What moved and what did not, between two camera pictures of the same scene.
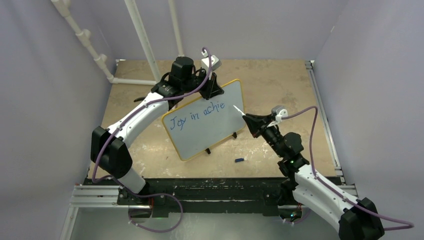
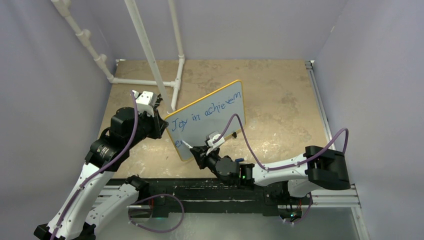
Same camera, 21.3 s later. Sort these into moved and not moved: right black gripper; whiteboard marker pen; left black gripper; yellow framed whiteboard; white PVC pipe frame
Moved: whiteboard marker pen; right black gripper; left black gripper
Not moved: yellow framed whiteboard; white PVC pipe frame
